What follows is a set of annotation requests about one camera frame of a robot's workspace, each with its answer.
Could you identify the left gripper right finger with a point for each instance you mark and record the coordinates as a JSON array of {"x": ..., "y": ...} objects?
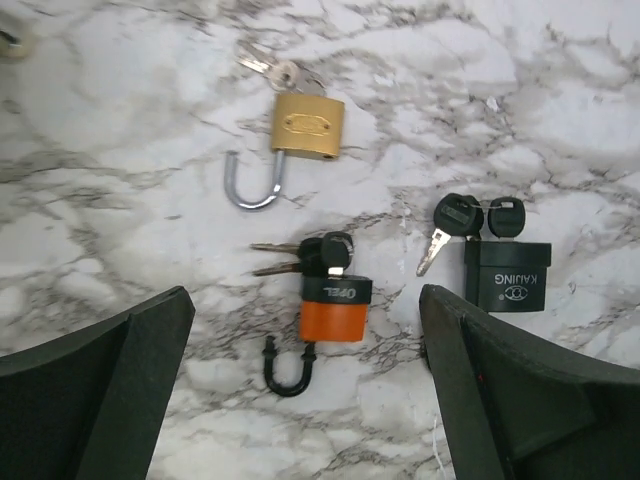
[{"x": 516, "y": 406}]

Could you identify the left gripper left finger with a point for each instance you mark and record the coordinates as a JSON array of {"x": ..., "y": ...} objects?
[{"x": 90, "y": 404}]

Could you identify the black head key bunch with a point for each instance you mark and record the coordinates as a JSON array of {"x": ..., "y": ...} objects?
[
  {"x": 458, "y": 215},
  {"x": 320, "y": 256}
]

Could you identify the orange black padlock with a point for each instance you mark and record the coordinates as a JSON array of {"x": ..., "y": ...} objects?
[{"x": 333, "y": 309}]

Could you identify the brass padlock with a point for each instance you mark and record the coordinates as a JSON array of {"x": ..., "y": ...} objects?
[{"x": 304, "y": 126}]

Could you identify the silver small key bunch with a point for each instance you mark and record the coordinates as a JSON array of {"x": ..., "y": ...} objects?
[{"x": 284, "y": 76}]

